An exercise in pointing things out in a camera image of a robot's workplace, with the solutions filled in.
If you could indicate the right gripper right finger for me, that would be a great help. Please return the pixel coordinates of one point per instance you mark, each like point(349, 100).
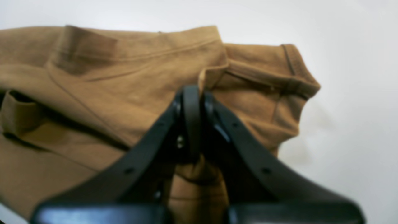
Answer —
point(262, 189)

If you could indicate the brown t-shirt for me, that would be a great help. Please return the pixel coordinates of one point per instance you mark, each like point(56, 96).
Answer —
point(74, 100)

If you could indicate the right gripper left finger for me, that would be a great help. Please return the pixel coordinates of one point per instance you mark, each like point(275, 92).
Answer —
point(130, 191)

